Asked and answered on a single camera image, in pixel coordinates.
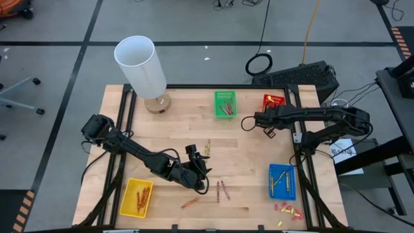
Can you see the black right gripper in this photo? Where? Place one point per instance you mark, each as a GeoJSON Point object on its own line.
{"type": "Point", "coordinates": [270, 118]}

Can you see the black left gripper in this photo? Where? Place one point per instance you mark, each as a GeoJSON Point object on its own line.
{"type": "Point", "coordinates": [189, 174]}

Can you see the red plastic basket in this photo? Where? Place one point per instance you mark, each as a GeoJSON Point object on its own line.
{"type": "Point", "coordinates": [278, 99]}

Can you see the orange crayon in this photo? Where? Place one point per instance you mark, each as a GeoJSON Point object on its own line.
{"type": "Point", "coordinates": [148, 193]}
{"type": "Point", "coordinates": [138, 201]}
{"type": "Point", "coordinates": [190, 203]}
{"type": "Point", "coordinates": [145, 197]}

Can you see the yellow plastic basket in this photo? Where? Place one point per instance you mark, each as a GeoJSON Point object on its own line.
{"type": "Point", "coordinates": [129, 207]}

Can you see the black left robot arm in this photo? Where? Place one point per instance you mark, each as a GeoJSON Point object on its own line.
{"type": "Point", "coordinates": [136, 150]}

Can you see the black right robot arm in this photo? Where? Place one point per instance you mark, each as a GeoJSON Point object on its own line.
{"type": "Point", "coordinates": [323, 115]}

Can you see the black perforated computer case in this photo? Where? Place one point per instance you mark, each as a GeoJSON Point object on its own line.
{"type": "Point", "coordinates": [297, 77]}

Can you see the green plastic basket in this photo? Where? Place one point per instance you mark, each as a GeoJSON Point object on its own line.
{"type": "Point", "coordinates": [223, 97]}

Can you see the blue plastic basket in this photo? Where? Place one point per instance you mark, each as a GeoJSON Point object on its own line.
{"type": "Point", "coordinates": [291, 194]}

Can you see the white paper sheet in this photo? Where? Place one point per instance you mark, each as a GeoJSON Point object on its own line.
{"type": "Point", "coordinates": [344, 157]}

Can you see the white shade wooden base lamp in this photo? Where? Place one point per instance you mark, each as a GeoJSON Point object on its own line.
{"type": "Point", "coordinates": [142, 71]}

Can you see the black side table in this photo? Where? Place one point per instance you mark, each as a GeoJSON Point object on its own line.
{"type": "Point", "coordinates": [393, 106]}

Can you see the grey base office chair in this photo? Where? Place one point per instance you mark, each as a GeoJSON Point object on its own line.
{"type": "Point", "coordinates": [19, 97]}

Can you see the orange office chair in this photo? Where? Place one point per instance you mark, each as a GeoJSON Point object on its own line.
{"type": "Point", "coordinates": [11, 6]}

